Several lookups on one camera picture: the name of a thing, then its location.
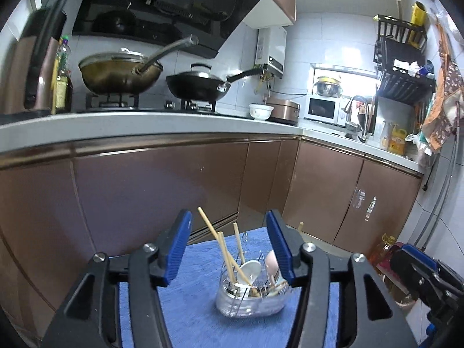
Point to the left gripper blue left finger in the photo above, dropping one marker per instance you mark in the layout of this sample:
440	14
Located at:
174	245

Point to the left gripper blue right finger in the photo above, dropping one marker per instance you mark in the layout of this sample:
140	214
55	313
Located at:
280	237

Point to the pink ceramic spoon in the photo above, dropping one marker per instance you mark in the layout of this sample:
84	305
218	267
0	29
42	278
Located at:
271	264

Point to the white ceramic spoon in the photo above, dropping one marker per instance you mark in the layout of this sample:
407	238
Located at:
249	272

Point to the light blue ceramic spoon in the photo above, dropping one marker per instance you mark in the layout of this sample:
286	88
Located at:
276	288

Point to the dark red dustpan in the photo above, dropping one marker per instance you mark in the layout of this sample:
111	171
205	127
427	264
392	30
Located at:
384	266

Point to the blue towel mat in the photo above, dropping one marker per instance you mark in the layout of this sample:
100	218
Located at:
192	319

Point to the brown lower cabinets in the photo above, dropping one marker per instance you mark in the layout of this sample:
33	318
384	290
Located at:
62	203

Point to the brown cabinets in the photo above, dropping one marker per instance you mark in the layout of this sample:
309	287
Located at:
269	13
62	203

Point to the white ceramic bowl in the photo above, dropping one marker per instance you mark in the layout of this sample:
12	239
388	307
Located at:
260	112

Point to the black wok with lid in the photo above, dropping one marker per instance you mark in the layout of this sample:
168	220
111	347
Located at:
199	84

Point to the chrome sink faucet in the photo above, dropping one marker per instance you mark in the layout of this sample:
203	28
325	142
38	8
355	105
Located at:
362	115

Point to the gas stove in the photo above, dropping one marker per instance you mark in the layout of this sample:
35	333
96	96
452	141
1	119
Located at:
93	103

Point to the brown rice cooker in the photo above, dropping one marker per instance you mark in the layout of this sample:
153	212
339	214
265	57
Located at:
285	111

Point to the yellow detergent bottle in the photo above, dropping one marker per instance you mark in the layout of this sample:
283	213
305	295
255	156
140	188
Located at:
397	140

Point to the white microwave oven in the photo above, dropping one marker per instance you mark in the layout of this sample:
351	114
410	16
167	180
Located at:
325	109

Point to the hanging patterned apron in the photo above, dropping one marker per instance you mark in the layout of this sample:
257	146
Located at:
446	112

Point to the bronze wok with lid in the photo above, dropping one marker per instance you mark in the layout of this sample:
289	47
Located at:
125	71

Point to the steel pot on microwave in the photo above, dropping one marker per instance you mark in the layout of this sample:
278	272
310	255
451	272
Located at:
328	86

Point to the white water heater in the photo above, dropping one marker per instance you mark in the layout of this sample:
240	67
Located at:
270	50

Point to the cooking oil bottle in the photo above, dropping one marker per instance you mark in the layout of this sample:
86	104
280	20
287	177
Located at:
62	79

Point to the brown thermos kettle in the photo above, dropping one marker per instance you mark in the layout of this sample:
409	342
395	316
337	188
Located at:
28	89

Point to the black range hood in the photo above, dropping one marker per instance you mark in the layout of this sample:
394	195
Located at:
162	22

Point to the brown upper cabinets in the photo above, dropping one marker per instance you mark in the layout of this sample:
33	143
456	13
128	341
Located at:
269	13

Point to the black dish rack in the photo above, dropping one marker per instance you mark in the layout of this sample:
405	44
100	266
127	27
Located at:
399	57

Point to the clear wire utensil holder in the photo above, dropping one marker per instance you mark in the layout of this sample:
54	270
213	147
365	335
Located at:
264	297

